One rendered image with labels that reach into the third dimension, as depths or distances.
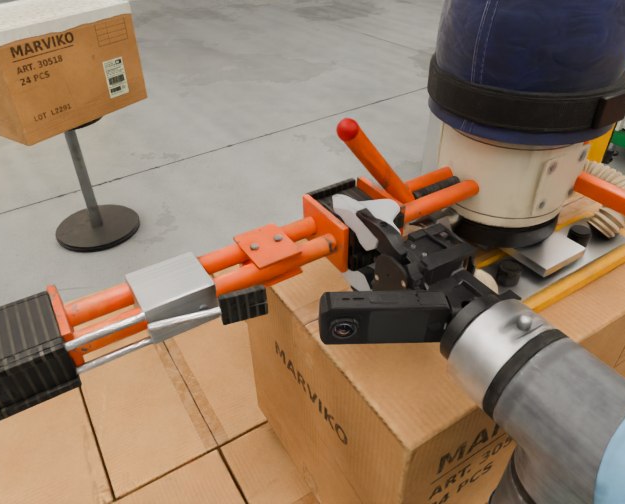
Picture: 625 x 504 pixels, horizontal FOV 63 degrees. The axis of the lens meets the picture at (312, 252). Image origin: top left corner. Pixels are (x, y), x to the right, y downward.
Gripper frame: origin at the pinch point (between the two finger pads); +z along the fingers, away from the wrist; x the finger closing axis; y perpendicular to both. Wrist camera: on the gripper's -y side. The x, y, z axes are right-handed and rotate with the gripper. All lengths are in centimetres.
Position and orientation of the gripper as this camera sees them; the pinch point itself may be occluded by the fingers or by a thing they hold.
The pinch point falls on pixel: (333, 230)
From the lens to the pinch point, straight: 57.1
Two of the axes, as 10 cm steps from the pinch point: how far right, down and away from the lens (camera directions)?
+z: -5.3, -5.2, 6.7
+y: 8.5, -3.2, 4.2
